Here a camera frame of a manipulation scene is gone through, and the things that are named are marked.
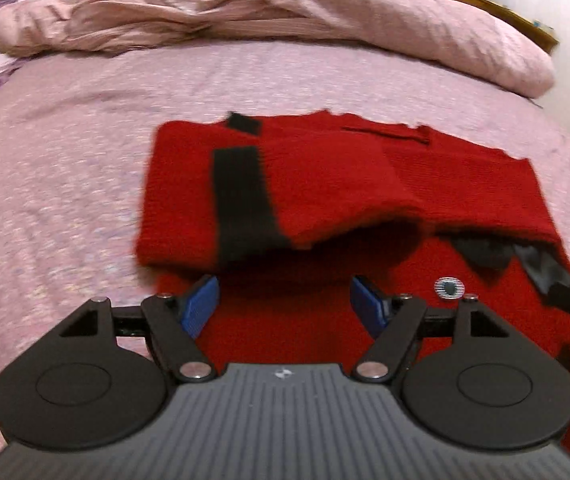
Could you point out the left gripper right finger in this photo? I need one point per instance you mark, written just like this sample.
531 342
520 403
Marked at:
465 374

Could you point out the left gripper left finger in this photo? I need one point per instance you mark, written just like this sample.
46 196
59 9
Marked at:
104 372

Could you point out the red knit sweater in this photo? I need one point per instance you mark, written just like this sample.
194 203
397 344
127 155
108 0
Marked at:
286 210

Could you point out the pink floral bed sheet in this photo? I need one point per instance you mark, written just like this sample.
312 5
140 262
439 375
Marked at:
76 129

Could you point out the pink crumpled duvet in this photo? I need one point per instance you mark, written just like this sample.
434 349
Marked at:
448 32

